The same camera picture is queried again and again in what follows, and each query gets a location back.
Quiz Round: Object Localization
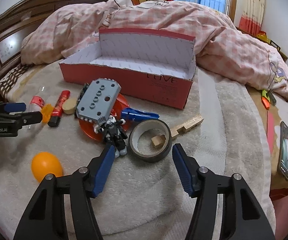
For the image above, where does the grey studded building plate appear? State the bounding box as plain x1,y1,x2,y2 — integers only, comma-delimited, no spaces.
75,78,121,126

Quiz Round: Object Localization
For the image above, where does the dark wooden headboard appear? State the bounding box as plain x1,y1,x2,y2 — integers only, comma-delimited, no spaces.
0,0,108,77

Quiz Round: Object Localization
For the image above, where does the right floral curtain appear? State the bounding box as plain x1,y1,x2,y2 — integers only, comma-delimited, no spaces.
239,0,265,36

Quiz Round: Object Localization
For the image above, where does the black tape roll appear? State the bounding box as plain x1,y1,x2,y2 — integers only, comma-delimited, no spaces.
128,119,172,163

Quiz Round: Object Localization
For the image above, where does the blue plastic cylinder toy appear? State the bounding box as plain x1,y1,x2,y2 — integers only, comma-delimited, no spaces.
120,107,160,122

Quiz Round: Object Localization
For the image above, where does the small clear plastic bottle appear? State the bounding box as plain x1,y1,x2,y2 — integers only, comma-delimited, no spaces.
28,86,46,112

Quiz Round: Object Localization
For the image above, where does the red black marker tube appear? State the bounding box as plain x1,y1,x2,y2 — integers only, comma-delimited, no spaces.
47,90,71,127

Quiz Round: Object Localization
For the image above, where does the round wooden disc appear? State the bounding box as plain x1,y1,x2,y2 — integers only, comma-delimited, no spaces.
62,98,77,115

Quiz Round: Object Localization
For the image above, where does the orange green toy gun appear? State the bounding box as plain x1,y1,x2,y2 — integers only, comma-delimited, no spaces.
261,90,276,110

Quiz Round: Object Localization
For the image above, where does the orange ball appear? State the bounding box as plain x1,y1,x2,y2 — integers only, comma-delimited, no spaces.
31,152,64,183

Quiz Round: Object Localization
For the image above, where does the brown patterned bed sheet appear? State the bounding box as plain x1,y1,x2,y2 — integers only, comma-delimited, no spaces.
0,63,42,100

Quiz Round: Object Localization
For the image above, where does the notched wooden block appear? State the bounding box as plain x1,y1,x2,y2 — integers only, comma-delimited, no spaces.
171,114,204,139

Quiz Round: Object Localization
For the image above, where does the orange plastic crown piece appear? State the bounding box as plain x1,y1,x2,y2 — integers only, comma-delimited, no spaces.
41,104,54,124

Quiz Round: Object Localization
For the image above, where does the black white robot figure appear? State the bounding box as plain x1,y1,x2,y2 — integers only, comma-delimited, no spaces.
93,115,128,158

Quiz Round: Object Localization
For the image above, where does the red cardboard shoe box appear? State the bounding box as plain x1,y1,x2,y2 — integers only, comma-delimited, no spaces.
59,28,196,109

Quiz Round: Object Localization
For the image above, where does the red plastic disc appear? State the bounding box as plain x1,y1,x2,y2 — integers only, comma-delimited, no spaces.
78,94,129,142

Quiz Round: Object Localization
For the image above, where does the smartphone on bed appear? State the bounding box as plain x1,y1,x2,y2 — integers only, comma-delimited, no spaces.
277,121,288,181

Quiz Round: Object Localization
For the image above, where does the small wooden cube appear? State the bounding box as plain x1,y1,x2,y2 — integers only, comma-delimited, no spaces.
151,134,166,149

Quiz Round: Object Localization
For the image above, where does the yellow toy on shelf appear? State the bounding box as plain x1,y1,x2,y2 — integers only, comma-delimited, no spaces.
256,31,270,44

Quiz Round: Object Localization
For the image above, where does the pink checkered duvet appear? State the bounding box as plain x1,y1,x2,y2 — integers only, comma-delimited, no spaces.
21,0,288,101

